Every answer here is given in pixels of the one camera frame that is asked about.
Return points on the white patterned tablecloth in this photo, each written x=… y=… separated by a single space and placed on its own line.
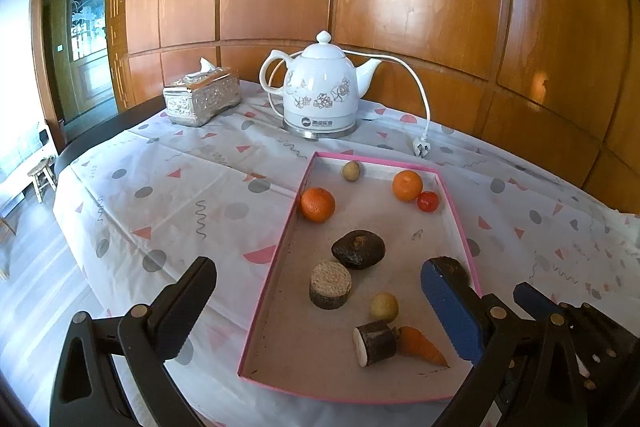
x=200 y=172

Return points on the wooden door with glass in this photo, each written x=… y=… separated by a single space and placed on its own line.
x=85 y=57

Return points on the white ceramic electric kettle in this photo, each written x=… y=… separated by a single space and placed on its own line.
x=320 y=82

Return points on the small tan round fruit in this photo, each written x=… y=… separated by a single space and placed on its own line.
x=384 y=307

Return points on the red tomato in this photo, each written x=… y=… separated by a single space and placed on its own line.
x=428 y=202

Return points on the orange carrot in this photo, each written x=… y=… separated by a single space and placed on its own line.
x=420 y=344

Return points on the pink-rimmed shallow cardboard tray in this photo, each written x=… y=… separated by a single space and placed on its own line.
x=400 y=232

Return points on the small wooden stool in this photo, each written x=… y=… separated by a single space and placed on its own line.
x=41 y=169

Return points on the white tissue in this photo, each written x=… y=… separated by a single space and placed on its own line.
x=207 y=66

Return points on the dark green avocado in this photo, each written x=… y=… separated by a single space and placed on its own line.
x=457 y=269

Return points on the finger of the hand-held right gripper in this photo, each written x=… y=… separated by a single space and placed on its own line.
x=530 y=297

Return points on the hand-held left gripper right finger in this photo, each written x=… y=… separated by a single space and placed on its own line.
x=450 y=312

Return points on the silver embossed tissue box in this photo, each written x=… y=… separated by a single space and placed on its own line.
x=200 y=102

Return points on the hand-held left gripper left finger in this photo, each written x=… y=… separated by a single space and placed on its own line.
x=192 y=289

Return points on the orange tangerine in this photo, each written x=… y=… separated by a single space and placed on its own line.
x=318 y=205
x=407 y=185

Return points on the dark brown round fruit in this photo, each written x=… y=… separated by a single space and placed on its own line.
x=357 y=249

